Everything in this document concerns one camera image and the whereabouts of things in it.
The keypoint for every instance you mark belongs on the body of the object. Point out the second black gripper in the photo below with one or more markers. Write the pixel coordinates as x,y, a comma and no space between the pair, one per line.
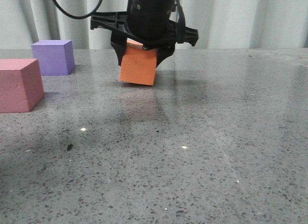
155,23

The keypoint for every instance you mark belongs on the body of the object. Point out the orange foam cube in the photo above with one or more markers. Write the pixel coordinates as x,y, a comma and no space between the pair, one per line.
138,66

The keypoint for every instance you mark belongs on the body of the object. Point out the purple foam cube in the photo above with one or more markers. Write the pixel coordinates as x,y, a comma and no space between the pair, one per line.
56,57

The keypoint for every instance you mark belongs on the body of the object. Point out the pale green curtain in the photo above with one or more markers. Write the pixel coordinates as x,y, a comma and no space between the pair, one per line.
221,24

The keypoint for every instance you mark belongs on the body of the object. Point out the pink foam cube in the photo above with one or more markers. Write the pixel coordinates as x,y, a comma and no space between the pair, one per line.
21,85

